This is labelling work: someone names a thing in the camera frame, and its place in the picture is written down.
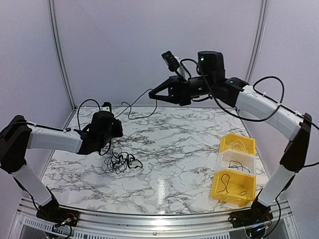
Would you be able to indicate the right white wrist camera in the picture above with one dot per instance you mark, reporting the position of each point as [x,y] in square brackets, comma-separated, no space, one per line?
[174,64]

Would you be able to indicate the far yellow storage bin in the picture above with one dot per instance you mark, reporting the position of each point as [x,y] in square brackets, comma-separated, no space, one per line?
[238,143]

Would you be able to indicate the near yellow storage bin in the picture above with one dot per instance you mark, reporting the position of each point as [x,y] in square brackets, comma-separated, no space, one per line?
[233,187]

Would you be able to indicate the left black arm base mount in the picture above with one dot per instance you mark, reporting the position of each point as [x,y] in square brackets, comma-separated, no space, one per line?
[60,215]

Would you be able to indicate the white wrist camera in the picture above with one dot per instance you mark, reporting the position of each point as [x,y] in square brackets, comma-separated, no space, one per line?
[174,64]
[106,106]

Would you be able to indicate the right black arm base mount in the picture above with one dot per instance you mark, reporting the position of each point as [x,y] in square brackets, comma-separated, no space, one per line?
[249,217]

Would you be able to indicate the aluminium front frame rail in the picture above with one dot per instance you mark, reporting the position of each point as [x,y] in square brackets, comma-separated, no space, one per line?
[101,225]

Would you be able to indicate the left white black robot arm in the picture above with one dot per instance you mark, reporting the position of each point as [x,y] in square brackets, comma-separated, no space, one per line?
[20,135]

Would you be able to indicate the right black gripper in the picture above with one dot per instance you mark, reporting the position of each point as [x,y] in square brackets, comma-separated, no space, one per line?
[179,88]

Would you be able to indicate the clear plastic storage bin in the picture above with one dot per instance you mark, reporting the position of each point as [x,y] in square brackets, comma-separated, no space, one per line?
[236,161]

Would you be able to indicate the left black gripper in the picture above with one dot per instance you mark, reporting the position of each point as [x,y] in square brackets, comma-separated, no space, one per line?
[118,132]

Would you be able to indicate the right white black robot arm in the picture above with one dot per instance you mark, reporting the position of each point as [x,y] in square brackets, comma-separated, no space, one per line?
[238,94]

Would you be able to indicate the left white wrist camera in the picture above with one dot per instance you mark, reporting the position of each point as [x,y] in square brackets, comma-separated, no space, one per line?
[106,106]

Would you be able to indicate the yellow storage bin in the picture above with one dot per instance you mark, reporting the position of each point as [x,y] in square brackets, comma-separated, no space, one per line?
[238,143]
[233,187]

